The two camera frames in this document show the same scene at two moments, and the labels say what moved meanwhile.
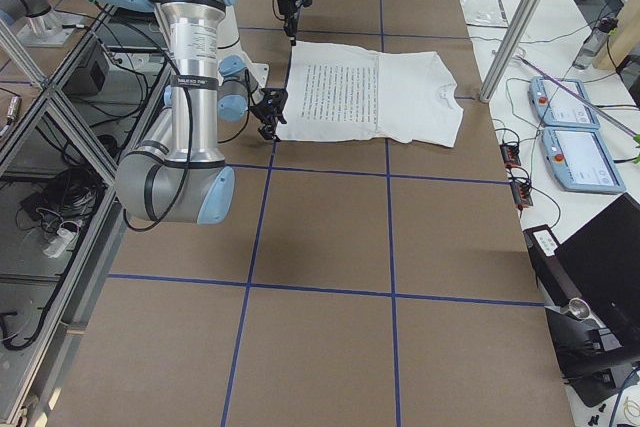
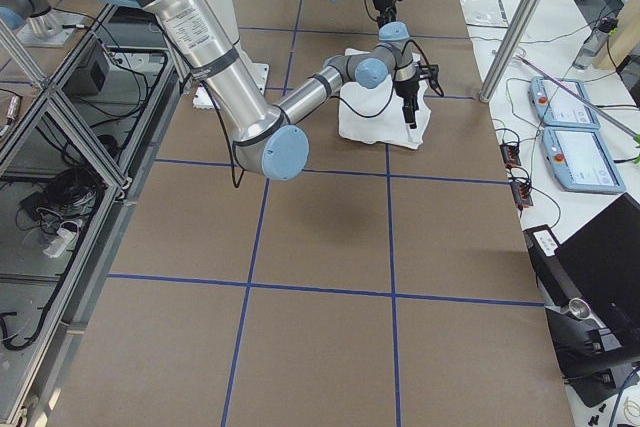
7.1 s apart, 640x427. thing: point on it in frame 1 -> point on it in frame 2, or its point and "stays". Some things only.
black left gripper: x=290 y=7 -> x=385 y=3
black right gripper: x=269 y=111 -> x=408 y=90
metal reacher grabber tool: x=598 y=109 stays
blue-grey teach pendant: x=557 y=108 stays
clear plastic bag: x=483 y=8 stays
